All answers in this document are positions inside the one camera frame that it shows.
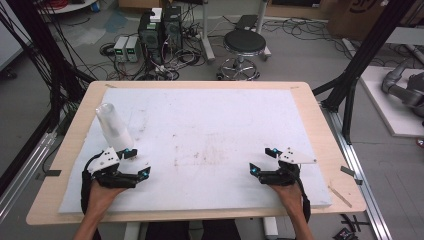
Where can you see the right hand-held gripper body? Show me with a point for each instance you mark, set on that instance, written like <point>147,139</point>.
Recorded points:
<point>290,156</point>

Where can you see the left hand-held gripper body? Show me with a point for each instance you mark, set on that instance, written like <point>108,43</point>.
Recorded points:
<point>106,163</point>

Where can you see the person's left hand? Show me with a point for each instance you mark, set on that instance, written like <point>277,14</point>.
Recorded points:
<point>101,198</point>

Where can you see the person's right hand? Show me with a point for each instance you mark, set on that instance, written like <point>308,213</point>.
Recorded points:
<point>290,196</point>

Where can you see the light wooden table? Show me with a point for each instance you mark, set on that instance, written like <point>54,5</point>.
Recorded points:
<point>333,140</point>

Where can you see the grey tape strip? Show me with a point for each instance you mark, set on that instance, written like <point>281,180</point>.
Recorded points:
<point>350,174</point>
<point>53,173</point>

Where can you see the white table leg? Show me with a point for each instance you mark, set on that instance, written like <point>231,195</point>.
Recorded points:
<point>132,231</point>
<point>270,228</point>

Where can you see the white foam mat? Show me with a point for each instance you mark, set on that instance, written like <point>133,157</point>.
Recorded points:
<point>206,133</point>

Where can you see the person's dark trouser legs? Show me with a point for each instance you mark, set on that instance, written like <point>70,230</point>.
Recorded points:
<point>193,230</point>

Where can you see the black parts on floor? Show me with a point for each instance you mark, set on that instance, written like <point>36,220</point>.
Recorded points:
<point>350,228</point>

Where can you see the grey power supply unit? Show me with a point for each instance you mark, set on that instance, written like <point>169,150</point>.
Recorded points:
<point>120,48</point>
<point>132,49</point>

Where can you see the black round stool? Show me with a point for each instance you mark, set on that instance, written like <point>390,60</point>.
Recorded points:
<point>244,50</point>

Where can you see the white floor board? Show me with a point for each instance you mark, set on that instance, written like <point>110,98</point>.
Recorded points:
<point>390,110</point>

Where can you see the black computer tower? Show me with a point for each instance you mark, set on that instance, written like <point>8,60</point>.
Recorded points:
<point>172,28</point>
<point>150,38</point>

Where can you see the black flat device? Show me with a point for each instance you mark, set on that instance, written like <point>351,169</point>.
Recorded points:
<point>246,22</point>

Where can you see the grey metal stand leg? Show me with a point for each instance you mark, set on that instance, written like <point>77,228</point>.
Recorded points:
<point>206,33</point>

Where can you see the brown cardboard box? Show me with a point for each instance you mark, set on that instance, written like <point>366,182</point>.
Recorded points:
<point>356,16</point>

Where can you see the aluminium floor rail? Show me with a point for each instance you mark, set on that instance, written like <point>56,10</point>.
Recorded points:
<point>360,180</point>
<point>23,176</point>

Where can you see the black metal frame post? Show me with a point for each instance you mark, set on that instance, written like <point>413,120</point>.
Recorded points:
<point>360,63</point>
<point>50,56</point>

